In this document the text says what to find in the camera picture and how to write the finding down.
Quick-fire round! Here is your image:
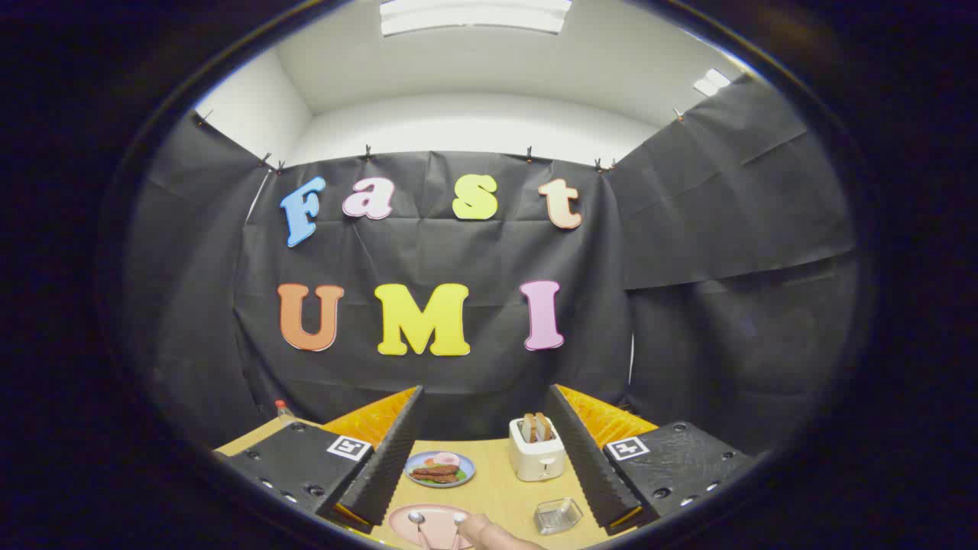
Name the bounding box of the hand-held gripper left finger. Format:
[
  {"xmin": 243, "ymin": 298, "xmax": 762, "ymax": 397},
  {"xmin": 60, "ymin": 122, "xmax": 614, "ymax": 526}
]
[{"xmin": 216, "ymin": 385, "xmax": 426, "ymax": 534}]

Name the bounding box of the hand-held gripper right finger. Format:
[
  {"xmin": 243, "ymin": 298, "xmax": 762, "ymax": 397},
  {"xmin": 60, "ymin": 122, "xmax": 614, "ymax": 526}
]
[{"xmin": 544, "ymin": 383, "xmax": 767, "ymax": 535}]

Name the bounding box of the blue plate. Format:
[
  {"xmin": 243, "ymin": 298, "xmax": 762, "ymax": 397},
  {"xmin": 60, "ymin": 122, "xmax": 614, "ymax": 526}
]
[{"xmin": 403, "ymin": 451, "xmax": 476, "ymax": 490}]

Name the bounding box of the white toaster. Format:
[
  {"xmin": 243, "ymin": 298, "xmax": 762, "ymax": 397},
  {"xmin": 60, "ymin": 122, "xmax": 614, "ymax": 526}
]
[{"xmin": 509, "ymin": 416, "xmax": 567, "ymax": 482}]

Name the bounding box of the pink plate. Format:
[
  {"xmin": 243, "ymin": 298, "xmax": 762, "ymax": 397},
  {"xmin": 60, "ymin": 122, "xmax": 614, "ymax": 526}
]
[{"xmin": 388, "ymin": 503, "xmax": 478, "ymax": 550}]

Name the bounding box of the black backdrop cloth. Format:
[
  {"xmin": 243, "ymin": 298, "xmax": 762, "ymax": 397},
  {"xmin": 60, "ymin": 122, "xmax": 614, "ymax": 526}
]
[{"xmin": 122, "ymin": 73, "xmax": 860, "ymax": 459}]

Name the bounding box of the small ceiling light panel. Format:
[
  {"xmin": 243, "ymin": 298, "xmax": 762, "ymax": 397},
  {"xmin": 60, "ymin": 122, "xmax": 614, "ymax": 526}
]
[{"xmin": 692, "ymin": 68, "xmax": 732, "ymax": 98}]

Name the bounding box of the large ceiling light panel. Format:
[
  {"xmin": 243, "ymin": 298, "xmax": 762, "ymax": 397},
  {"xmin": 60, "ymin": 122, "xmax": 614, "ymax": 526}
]
[{"xmin": 380, "ymin": 0, "xmax": 572, "ymax": 37}]

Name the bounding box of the metal wire basket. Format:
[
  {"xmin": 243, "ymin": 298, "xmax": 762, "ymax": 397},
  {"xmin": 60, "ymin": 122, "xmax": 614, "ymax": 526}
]
[{"xmin": 533, "ymin": 498, "xmax": 584, "ymax": 535}]

